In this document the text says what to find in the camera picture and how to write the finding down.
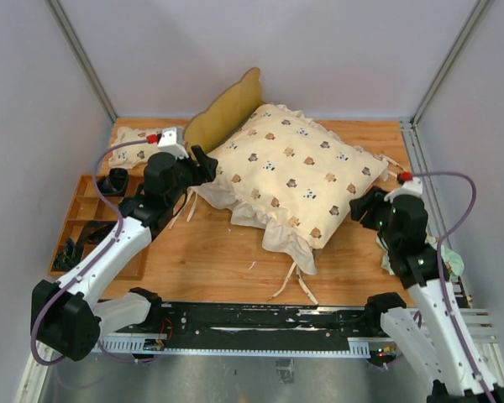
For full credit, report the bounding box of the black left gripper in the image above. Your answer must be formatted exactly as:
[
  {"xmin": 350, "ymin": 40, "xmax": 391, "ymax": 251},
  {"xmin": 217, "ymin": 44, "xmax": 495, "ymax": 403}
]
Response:
[{"xmin": 167, "ymin": 144, "xmax": 218, "ymax": 206}]

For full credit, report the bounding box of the wooden pet bed frame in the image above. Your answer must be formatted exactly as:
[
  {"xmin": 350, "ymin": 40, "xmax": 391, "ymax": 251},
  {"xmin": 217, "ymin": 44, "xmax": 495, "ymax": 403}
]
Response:
[{"xmin": 184, "ymin": 66, "xmax": 324, "ymax": 261}]

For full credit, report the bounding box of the cream animal print mattress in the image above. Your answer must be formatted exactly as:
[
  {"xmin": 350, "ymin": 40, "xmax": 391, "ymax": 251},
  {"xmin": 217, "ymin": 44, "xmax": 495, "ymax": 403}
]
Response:
[{"xmin": 167, "ymin": 103, "xmax": 400, "ymax": 306}]

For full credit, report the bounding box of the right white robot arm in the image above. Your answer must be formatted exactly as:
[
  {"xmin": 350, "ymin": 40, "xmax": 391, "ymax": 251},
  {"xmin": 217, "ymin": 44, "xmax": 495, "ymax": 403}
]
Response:
[{"xmin": 349, "ymin": 186, "xmax": 504, "ymax": 402}]

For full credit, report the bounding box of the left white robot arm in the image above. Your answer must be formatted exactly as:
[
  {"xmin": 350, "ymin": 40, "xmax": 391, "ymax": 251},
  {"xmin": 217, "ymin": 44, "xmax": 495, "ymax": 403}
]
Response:
[{"xmin": 30, "ymin": 145, "xmax": 218, "ymax": 366}]

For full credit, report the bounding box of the small animal print pillow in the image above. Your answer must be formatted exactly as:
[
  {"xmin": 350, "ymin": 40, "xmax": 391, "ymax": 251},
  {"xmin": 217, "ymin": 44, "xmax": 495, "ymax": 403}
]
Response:
[{"xmin": 108, "ymin": 126, "xmax": 163, "ymax": 169}]

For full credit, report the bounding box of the black rolled sock top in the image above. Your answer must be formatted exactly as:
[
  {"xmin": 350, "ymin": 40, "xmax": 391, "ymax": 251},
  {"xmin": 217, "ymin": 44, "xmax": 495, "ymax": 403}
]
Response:
[{"xmin": 97, "ymin": 168, "xmax": 129, "ymax": 196}]

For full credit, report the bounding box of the mint green cloth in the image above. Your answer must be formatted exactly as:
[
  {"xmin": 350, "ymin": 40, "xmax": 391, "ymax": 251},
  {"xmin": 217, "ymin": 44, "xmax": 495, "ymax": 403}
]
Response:
[{"xmin": 376, "ymin": 236, "xmax": 465, "ymax": 280}]

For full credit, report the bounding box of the wooden compartment tray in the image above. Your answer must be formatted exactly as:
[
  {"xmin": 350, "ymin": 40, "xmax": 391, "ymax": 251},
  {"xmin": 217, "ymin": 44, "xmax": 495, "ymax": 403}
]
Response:
[{"xmin": 49, "ymin": 175, "xmax": 148, "ymax": 281}]

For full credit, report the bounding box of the dark folded sock middle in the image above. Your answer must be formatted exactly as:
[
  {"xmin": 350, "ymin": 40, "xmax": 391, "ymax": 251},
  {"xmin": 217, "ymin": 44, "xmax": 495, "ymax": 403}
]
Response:
[{"xmin": 76, "ymin": 220, "xmax": 115, "ymax": 249}]

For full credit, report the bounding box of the dark patterned sock bottom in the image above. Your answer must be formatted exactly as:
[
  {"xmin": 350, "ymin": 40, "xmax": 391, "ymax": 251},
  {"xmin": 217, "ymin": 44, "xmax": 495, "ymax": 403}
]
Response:
[{"xmin": 52, "ymin": 238, "xmax": 84, "ymax": 272}]

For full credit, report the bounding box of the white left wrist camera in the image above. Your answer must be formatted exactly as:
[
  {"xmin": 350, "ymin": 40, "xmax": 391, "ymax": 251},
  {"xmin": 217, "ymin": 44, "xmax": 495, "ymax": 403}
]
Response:
[{"xmin": 146, "ymin": 127, "xmax": 189, "ymax": 160}]

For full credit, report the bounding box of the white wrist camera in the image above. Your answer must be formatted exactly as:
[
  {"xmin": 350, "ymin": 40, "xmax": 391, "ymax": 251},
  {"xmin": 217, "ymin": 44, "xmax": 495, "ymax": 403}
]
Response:
[
  {"xmin": 146, "ymin": 127, "xmax": 189, "ymax": 160},
  {"xmin": 384, "ymin": 171, "xmax": 423, "ymax": 202}
]

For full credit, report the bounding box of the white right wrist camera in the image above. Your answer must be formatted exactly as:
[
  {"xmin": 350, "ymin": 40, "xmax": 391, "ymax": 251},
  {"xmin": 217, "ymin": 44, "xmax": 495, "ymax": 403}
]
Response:
[{"xmin": 384, "ymin": 171, "xmax": 423, "ymax": 202}]

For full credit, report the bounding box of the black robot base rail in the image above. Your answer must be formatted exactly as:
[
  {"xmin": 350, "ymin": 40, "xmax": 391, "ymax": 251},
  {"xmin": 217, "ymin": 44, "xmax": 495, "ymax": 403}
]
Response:
[{"xmin": 148, "ymin": 302, "xmax": 387, "ymax": 348}]

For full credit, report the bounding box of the white slotted cable duct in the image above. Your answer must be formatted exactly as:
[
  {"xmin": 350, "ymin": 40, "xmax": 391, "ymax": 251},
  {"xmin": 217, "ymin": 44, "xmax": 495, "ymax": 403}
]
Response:
[{"xmin": 101, "ymin": 335, "xmax": 371, "ymax": 359}]

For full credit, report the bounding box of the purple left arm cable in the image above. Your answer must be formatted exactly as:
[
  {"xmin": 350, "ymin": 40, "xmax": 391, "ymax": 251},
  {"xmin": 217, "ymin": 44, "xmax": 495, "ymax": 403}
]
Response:
[{"xmin": 30, "ymin": 138, "xmax": 160, "ymax": 367}]

